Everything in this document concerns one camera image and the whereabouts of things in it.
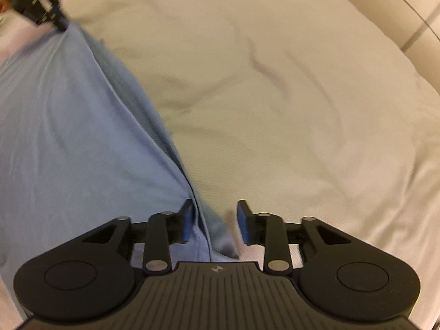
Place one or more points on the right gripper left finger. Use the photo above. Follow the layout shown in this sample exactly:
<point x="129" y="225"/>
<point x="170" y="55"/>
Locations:
<point x="99" y="271"/>

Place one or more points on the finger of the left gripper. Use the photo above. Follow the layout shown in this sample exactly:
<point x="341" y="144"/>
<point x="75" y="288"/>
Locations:
<point x="44" y="12"/>
<point x="60" y="15"/>

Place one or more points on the light blue t-shirt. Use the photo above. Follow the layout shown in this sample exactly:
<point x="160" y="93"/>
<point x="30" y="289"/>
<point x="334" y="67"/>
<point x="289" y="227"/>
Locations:
<point x="81" y="144"/>

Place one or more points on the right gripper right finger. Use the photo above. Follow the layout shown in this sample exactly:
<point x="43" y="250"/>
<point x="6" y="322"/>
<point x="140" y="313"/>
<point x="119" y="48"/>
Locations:
<point x="334" y="272"/>

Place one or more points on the white sliding wardrobe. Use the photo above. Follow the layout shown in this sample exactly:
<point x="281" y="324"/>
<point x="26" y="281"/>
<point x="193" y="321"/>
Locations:
<point x="413" y="25"/>

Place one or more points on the white bed duvet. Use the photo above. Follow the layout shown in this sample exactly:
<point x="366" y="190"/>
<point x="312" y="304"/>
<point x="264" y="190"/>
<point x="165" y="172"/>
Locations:
<point x="300" y="107"/>

